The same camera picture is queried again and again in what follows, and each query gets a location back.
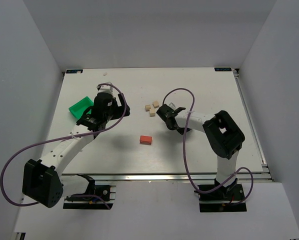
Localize aluminium right frame rail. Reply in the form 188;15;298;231
232;68;271;174

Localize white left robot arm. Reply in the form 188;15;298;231
22;92;130;208

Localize aluminium frame rail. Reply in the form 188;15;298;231
232;68;271;174
64;171;274;183

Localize wood cube with red square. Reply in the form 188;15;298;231
149;108;156;117

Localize red wood block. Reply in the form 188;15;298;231
139;135;153;145

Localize wood cube with number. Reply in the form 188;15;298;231
152;100;160;108

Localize green plastic tray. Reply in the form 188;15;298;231
68;96;93;120

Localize aluminium front frame rail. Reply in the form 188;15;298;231
64;171;274;183

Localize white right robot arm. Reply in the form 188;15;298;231
156;103;245;189

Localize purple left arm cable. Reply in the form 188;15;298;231
1;83;127;210

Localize blue corner label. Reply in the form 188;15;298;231
65;69;83;74
214;67;232;72

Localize blue right corner label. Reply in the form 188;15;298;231
214;67;232;72

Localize wood cylinder block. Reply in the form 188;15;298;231
145;105;151;111

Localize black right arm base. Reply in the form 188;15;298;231
194;184;247;213

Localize blue left corner label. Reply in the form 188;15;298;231
65;69;83;74

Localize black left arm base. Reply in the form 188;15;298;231
61;174;116;210

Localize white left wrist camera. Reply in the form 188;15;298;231
97;82;114;96

